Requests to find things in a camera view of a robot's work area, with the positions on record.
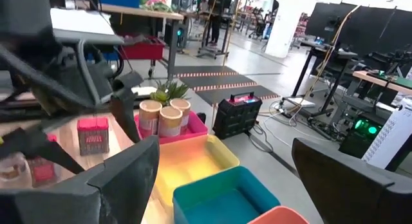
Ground glass saffron spice jar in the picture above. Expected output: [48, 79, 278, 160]
[0, 152, 33, 190]

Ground grey side desk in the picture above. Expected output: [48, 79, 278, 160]
[50, 7, 125, 46]

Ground yellow plastic bin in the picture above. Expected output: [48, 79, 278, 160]
[151, 134, 241, 209]

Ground pink plastic bin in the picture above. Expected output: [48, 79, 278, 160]
[133, 109, 209, 145]

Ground black red power box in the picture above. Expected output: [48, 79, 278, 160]
[212, 91, 263, 140]

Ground green lit computer case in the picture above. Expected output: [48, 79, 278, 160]
[339, 115, 384, 154]

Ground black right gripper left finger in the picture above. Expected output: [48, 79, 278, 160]
[0, 136, 161, 224]

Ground wooden desk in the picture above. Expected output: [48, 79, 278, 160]
[352, 69, 412, 97]

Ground black striped floor mat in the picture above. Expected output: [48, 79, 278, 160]
[178, 74, 258, 92]
[194, 84, 281, 106]
[173, 65, 239, 79]

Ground white building pillar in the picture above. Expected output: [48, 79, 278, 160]
[264, 0, 310, 59]

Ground teal plastic bin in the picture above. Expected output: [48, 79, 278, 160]
[172, 165, 281, 224]

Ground red storage bin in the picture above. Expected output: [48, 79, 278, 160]
[119, 36, 166, 61]

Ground large black monitor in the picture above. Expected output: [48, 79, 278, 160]
[304, 1, 412, 56]

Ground cardboard spice cylinder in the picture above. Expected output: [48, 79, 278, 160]
[138, 99, 163, 140]
[169, 98, 192, 135]
[157, 106, 184, 138]

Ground orange plastic bin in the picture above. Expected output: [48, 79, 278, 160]
[247, 205, 310, 224]

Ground potted green succulent plant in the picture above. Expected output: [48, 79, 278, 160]
[149, 80, 191, 106]

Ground yellow hanging cable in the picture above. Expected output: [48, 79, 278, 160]
[301, 5, 362, 106]

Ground person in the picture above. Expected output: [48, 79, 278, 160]
[208, 0, 227, 47]

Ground wooden workshop table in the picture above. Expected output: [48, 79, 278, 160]
[98, 3, 185, 82]

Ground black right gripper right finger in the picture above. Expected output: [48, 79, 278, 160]
[291, 136, 412, 224]

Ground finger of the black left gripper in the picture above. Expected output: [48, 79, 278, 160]
[0, 127, 85, 175]
[110, 71, 144, 144]

